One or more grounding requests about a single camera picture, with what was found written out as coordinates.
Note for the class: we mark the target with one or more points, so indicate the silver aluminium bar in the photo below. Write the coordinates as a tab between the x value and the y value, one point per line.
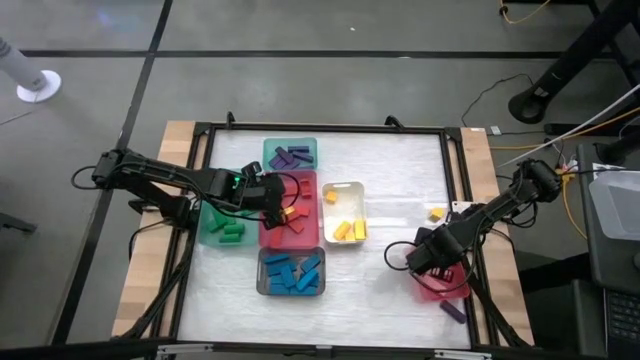
462	355
185	349

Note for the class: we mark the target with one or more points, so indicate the black frame clamp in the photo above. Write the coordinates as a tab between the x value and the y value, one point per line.
230	120
395	121

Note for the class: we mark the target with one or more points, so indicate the black keyboard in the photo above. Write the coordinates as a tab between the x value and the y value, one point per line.
625	317

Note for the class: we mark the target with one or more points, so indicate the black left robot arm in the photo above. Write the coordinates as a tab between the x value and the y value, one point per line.
165	180

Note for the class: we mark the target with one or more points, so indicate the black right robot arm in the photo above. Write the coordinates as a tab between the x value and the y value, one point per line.
510	200

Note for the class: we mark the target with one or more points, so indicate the large pink-red plastic bin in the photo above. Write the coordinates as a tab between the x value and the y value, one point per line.
312	235

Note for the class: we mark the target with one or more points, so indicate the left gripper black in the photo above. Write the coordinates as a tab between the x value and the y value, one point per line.
265	192

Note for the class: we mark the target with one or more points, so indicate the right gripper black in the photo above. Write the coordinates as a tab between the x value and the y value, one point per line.
437	247

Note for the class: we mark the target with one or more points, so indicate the chunky blue block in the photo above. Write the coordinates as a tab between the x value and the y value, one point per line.
307	280

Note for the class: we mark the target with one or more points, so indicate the black pole stand round base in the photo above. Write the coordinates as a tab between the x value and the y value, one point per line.
535	102

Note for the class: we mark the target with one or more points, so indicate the gray plastic tote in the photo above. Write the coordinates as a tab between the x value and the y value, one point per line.
617	205

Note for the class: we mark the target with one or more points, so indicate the small white adapter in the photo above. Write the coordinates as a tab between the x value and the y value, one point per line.
495	130

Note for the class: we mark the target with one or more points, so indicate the large teal plastic bin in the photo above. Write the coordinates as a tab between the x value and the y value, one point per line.
205	237

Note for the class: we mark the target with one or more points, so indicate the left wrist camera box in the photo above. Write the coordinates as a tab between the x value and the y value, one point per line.
251	168

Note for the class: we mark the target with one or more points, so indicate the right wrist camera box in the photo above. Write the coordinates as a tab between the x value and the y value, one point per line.
424	234

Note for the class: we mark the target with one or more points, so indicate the black diagonal frame braces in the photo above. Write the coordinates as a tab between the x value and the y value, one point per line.
492	310
160	300

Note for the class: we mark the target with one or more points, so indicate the yellow cube block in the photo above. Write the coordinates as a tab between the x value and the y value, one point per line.
436	214
331	197

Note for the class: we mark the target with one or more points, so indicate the red rectangular block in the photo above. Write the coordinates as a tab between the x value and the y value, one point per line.
303	211
296	226
291	190
291	216
277	237

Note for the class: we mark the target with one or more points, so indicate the black floor object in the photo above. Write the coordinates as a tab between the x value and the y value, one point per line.
17	223

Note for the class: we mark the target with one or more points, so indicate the deep red plastic bin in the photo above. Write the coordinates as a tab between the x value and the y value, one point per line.
450	292

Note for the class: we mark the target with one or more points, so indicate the white plastic bin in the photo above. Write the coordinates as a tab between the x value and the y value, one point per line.
347	210

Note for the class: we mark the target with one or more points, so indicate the small teal plastic bin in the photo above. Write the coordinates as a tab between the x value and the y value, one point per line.
270	145

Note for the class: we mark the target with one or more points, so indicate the white pole stand round base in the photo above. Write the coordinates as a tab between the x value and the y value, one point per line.
37	86

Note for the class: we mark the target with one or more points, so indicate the green cylinder block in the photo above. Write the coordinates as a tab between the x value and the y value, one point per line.
234	228

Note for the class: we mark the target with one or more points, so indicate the black power strip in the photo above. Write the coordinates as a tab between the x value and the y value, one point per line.
570	129

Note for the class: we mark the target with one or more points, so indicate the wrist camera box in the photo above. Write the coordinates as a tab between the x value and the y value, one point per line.
424	234
251	168

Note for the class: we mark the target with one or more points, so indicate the gray translucent plastic bin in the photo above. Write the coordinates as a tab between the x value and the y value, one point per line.
262	287

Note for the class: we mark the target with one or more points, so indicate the dark side table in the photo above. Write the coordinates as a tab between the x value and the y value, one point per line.
600	265

